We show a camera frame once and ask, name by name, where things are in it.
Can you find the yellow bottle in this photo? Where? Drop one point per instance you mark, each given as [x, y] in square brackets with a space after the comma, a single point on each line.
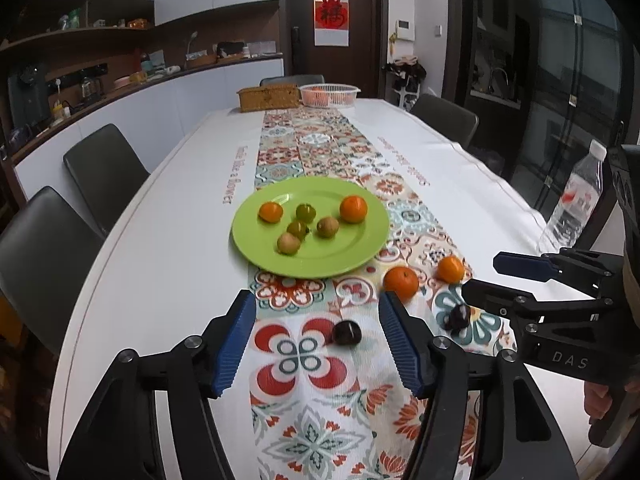
[58, 110]

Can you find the dark wooden wall shelf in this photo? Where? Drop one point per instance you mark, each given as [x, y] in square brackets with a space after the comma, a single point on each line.
[75, 32]

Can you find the black countertop appliance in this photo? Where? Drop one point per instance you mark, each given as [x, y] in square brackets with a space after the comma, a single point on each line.
[27, 96]

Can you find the white plastic basket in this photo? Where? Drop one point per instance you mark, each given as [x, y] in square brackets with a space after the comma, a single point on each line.
[330, 96]

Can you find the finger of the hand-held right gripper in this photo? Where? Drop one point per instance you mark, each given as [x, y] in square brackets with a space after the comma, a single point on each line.
[520, 265]
[495, 297]

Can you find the large orange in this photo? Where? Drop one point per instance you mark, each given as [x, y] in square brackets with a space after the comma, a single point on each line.
[353, 209]

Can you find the wicker basket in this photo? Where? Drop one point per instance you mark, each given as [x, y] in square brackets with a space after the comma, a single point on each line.
[267, 98]

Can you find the white wall intercom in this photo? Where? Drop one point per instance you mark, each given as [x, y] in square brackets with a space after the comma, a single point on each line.
[404, 30]

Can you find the dark grey chair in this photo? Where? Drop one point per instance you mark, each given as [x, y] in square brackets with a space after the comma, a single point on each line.
[105, 175]
[445, 120]
[45, 265]
[292, 80]

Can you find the green tomato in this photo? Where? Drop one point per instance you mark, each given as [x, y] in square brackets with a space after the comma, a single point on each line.
[304, 211]
[297, 228]

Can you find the white lower cabinet counter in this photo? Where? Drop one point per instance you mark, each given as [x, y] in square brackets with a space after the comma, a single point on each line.
[165, 105]

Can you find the red and white door poster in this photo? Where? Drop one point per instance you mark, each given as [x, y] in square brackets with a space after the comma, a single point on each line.
[331, 15]

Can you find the clear plastic water bottle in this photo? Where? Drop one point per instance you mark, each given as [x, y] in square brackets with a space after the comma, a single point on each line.
[575, 200]

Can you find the dark round fruit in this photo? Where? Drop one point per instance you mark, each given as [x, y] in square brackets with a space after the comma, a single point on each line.
[346, 332]
[457, 316]

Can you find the small orange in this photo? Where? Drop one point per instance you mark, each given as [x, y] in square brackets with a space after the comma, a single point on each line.
[450, 269]

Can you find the tan round fruit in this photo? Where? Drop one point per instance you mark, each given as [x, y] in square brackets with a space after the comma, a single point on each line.
[289, 243]
[328, 226]

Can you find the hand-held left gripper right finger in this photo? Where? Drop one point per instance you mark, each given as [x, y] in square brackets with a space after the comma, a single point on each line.
[400, 345]

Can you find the green plate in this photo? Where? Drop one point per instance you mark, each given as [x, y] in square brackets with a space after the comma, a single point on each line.
[325, 255]

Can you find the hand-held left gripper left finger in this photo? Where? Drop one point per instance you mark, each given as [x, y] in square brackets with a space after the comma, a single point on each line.
[235, 345]

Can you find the white desk lamp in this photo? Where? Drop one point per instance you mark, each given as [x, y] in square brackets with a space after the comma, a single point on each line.
[191, 42]

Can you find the glass sliding door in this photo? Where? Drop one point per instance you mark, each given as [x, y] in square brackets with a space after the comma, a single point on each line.
[565, 60]

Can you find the person's right hand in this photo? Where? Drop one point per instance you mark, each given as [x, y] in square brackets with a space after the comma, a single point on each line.
[597, 402]

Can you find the dark brown door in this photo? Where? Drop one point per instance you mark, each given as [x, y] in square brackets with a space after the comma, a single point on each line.
[362, 35]

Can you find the shoe rack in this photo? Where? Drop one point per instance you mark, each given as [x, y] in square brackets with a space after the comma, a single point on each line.
[405, 74]

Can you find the white floral-patterned tablecloth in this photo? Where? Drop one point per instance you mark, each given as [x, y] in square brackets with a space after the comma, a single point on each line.
[170, 240]

